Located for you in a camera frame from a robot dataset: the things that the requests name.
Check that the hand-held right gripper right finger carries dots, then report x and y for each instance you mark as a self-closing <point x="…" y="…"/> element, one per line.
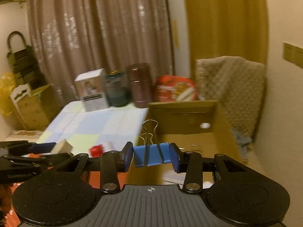
<point x="175" y="156"/>

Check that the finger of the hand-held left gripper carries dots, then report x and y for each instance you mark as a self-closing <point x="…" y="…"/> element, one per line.
<point x="47" y="159"/>
<point x="41" y="147"/>

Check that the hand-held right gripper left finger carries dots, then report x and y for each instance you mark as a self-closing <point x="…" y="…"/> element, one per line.
<point x="127" y="155"/>

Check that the cream rectangular block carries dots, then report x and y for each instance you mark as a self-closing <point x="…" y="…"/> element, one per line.
<point x="62" y="147"/>

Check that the blue binder clip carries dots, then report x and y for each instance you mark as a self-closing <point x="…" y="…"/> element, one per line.
<point x="151" y="155"/>

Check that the brown cardboard box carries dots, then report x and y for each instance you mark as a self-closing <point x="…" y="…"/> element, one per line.
<point x="206" y="141"/>

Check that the red toy figurine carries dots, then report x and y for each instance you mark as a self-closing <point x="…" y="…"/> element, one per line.
<point x="95" y="151"/>

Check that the wooden drawer cabinet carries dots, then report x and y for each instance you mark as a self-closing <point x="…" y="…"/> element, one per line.
<point x="33" y="108"/>

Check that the orange printed cardboard sheet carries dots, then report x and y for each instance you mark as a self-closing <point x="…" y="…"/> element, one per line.
<point x="91" y="179"/>

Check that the checked pastel tablecloth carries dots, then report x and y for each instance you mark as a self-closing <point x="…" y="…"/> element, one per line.
<point x="94" y="125"/>

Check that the yellow plastic bag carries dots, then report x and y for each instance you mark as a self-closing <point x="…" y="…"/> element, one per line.
<point x="6" y="94"/>

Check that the green glass jar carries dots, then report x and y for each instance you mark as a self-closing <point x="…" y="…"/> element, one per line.
<point x="117" y="88"/>

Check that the red food package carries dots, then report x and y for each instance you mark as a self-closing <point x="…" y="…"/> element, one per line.
<point x="176" y="88"/>

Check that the brown metal canister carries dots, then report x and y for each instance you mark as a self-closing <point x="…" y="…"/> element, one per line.
<point x="139" y="85"/>

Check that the white product box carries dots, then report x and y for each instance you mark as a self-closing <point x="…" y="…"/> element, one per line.
<point x="92" y="93"/>

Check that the brown patterned curtain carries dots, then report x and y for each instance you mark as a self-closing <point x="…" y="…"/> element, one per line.
<point x="94" y="33"/>

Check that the yellow curtain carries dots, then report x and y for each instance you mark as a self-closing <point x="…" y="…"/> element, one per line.
<point x="224" y="21"/>

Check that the beige wall socket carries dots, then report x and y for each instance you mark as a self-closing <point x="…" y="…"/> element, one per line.
<point x="293" y="53"/>

